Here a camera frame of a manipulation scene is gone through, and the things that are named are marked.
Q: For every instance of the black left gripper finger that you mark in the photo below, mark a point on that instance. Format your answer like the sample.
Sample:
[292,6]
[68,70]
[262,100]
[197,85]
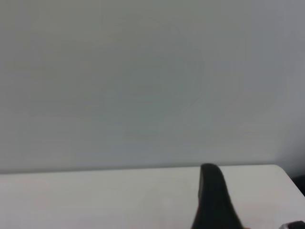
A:
[214,202]

